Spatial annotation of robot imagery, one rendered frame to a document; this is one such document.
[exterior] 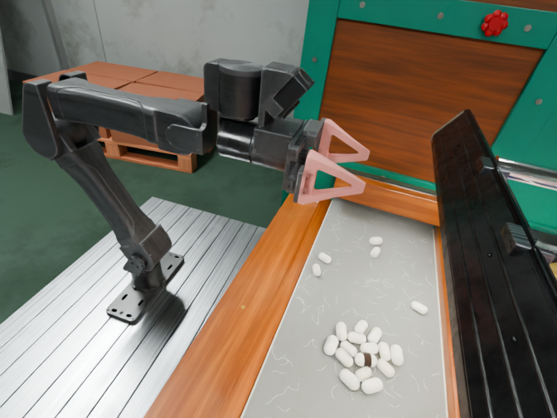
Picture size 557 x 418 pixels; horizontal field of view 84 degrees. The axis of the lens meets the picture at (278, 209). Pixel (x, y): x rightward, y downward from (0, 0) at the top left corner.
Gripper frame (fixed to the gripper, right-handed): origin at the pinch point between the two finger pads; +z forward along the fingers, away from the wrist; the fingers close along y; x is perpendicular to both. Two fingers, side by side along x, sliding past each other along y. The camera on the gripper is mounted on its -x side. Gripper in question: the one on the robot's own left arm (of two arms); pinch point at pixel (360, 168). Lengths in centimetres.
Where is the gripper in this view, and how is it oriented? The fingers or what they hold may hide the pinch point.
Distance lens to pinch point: 42.8
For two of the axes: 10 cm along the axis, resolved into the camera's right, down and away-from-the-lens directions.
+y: 2.9, -5.4, 7.9
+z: 9.5, 2.6, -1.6
